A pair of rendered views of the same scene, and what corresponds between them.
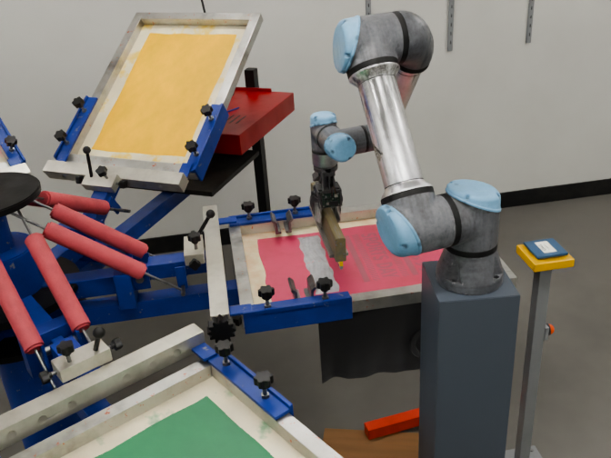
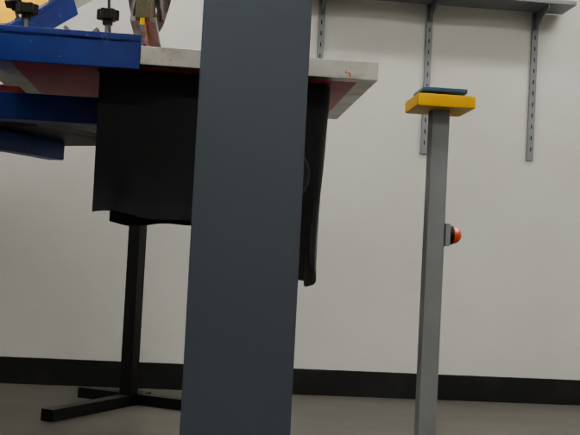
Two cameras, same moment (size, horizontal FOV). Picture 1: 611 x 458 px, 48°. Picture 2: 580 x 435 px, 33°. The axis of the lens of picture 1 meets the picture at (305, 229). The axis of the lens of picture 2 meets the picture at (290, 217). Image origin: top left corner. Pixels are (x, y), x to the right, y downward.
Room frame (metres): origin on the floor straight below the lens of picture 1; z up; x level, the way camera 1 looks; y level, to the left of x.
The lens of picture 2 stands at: (-0.37, -0.50, 0.58)
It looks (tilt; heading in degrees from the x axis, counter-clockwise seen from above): 2 degrees up; 2
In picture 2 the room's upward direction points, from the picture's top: 3 degrees clockwise
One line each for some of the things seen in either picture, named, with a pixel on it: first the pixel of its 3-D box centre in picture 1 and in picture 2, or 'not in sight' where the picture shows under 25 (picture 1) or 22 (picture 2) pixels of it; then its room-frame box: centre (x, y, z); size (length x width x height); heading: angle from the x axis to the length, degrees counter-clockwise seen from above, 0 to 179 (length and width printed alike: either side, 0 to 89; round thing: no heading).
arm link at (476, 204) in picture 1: (469, 213); not in sight; (1.34, -0.36, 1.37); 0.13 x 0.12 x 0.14; 107
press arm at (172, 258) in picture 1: (177, 264); not in sight; (1.82, 0.39, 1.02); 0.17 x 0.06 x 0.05; 98
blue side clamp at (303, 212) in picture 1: (273, 223); not in sight; (2.14, 0.11, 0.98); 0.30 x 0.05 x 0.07; 98
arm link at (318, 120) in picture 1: (324, 133); not in sight; (1.86, -0.07, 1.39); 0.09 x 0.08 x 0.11; 17
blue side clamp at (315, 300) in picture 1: (297, 311); (65, 48); (1.59, 0.04, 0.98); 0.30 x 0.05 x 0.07; 98
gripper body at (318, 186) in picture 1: (326, 184); not in sight; (1.85, -0.07, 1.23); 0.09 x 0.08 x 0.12; 7
